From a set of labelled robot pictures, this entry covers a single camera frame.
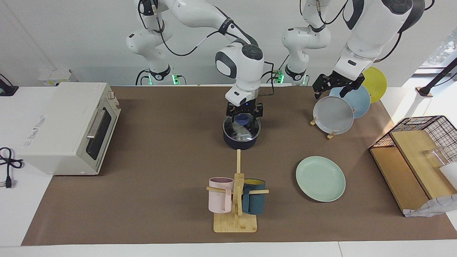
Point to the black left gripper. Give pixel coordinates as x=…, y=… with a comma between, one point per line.
x=337, y=80

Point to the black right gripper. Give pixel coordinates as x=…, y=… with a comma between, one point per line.
x=244, y=109

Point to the glass lid blue knob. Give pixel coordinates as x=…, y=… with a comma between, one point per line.
x=246, y=135

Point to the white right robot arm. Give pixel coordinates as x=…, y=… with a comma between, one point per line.
x=242, y=67

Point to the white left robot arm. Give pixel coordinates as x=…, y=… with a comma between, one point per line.
x=371, y=28

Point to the grey plate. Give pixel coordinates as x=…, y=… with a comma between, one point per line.
x=332, y=115

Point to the light blue plate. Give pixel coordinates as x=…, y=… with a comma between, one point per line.
x=360, y=101

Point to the wooden plate rack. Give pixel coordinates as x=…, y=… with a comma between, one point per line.
x=331, y=135

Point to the yellow plate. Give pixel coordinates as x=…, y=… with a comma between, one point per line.
x=376, y=84

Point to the green plate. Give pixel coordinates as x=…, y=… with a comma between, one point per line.
x=320, y=178

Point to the teal mug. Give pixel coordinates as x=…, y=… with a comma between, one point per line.
x=254, y=201

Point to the pink mug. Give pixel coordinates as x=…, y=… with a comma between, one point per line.
x=218, y=200

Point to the brown table mat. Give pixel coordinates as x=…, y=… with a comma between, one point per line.
x=160, y=160

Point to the wooden mug tree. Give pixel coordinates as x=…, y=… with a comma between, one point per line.
x=235, y=223

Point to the black stand wooden base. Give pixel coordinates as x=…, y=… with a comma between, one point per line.
x=437, y=78

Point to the clear glass beaker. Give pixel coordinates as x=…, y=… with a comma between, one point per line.
x=437, y=155

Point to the white container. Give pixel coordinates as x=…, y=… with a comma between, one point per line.
x=450, y=175

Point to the white crumpled bag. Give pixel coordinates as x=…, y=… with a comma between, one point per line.
x=432, y=207

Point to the beige toaster oven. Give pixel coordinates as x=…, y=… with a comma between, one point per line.
x=60, y=125

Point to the black device on table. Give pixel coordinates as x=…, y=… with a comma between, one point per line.
x=7, y=90

